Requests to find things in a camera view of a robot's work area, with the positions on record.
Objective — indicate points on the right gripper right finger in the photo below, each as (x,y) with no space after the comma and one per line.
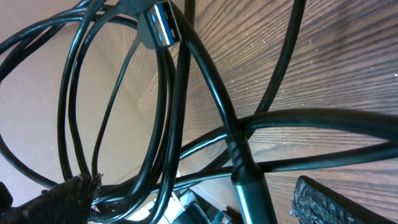
(315,203)

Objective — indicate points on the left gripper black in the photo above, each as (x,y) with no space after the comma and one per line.
(187,207)

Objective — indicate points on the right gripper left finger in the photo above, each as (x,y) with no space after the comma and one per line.
(69,202)

